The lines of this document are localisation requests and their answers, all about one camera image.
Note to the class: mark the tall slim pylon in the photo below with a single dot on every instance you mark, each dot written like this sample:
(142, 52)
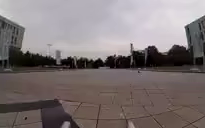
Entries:
(131, 53)

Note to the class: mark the white tower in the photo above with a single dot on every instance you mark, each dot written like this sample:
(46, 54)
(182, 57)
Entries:
(58, 56)

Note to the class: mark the grey paved plaza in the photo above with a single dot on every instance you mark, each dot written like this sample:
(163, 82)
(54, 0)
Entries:
(106, 83)

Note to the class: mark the pale banner on posts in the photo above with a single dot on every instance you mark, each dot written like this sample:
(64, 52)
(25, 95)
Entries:
(4, 46)
(197, 45)

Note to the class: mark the row of dark trees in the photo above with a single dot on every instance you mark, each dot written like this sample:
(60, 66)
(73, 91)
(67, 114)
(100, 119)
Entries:
(156, 57)

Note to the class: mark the pale grey building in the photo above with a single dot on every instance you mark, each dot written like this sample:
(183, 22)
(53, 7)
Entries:
(10, 33)

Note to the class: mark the lamp pole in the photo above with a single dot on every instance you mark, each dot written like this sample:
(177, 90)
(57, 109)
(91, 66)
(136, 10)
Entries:
(49, 50)

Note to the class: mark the small pale banner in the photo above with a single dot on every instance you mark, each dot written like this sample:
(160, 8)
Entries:
(145, 56)

